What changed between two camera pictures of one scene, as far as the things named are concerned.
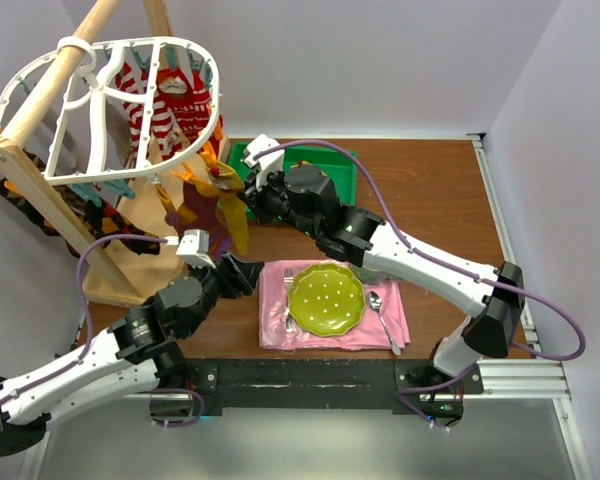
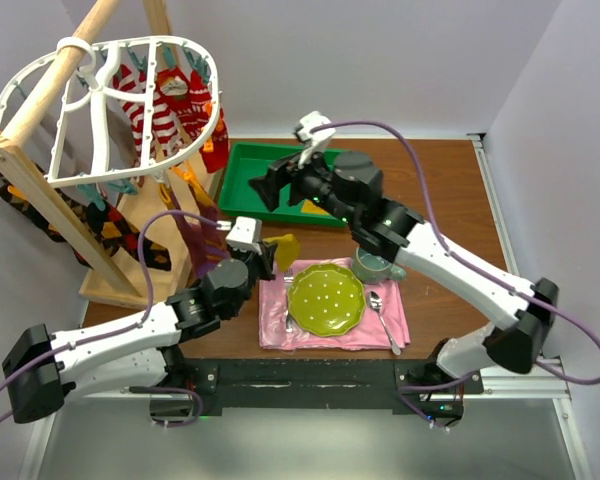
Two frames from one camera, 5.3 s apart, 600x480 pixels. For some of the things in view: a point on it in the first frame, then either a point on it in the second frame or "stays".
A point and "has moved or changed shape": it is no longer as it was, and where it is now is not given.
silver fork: x=288 y=278 stays
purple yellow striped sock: x=197 y=212 has moved or changed shape
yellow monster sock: x=226 y=181 -> x=287 y=251
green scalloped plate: x=326 y=299 stays
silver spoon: x=375 y=302 stays
